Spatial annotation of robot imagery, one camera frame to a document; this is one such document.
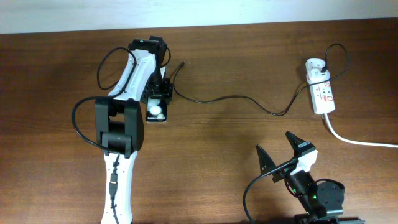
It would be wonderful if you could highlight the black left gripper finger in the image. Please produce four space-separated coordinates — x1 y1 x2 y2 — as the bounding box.
160 86 173 105
141 88 152 104

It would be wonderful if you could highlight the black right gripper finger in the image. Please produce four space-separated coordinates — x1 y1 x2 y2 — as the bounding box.
256 144 276 175
285 131 316 157

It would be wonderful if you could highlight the black smartphone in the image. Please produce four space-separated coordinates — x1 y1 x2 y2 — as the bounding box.
146 98 167 123

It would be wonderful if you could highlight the black charging cable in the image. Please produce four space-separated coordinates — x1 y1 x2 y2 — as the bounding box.
172 43 351 117

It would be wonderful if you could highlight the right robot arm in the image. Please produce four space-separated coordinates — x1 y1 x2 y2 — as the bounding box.
249 131 366 224

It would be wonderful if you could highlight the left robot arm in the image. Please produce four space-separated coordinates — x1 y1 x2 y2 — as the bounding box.
95 36 173 223

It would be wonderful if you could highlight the white USB charger adapter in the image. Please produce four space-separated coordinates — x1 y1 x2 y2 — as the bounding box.
307 68 330 85

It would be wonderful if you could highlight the white power strip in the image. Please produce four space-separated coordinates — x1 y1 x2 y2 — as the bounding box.
305 58 335 114

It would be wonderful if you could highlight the white power strip cord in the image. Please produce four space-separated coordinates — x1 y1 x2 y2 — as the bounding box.
322 113 398 149

